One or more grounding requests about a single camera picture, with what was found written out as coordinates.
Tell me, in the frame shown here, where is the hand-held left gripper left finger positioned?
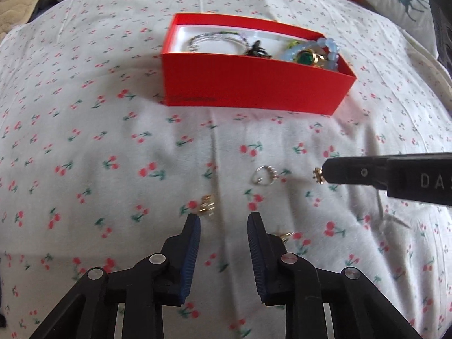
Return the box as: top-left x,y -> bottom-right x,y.
30,214 -> 202,339

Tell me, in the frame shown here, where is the silver studded ring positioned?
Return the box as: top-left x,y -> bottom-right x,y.
252,165 -> 279,186

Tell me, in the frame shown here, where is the clear bead bracelet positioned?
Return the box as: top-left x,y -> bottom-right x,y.
189,34 -> 221,53

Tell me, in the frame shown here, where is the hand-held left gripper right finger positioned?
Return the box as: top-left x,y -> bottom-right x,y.
247,212 -> 422,339

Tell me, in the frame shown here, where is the dark patterned panel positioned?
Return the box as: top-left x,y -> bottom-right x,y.
428,0 -> 452,65

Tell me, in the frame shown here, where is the blue bead bracelet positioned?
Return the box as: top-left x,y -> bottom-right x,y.
281,37 -> 341,70

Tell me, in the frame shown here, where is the black flower hair clip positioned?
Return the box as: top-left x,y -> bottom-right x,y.
244,40 -> 272,59

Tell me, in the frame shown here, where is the deer print pillow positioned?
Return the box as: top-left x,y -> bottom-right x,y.
360,0 -> 438,46

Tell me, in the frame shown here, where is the beige quilted blanket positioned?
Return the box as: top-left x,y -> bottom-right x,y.
0,0 -> 48,39

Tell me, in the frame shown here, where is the cherry print bedsheet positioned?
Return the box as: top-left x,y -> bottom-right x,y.
0,0 -> 452,339

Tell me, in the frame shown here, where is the silver beaded bracelet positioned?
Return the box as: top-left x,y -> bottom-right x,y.
208,31 -> 249,48

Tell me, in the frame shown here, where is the green gem gold ring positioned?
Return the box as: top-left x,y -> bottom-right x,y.
296,50 -> 327,68

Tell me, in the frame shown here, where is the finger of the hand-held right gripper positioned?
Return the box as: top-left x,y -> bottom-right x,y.
323,155 -> 389,188

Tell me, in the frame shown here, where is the red cardboard box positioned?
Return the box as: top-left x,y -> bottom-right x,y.
160,13 -> 357,116

